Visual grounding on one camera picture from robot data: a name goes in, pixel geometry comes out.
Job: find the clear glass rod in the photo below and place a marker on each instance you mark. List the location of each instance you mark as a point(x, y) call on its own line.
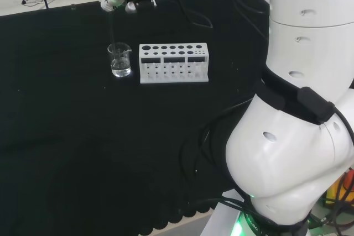
point(111, 28)

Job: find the white test tube rack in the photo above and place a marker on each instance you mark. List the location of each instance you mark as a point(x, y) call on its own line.
point(174, 81)

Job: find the clear cloth clip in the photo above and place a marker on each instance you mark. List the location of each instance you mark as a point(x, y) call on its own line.
point(72, 6)

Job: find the clear glass beaker with water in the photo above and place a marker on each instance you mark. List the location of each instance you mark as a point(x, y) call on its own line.
point(120, 67)

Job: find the black bench cloth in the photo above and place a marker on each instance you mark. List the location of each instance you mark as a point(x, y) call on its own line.
point(69, 122)

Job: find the yellow stop button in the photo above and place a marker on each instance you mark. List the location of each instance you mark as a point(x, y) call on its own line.
point(336, 189)

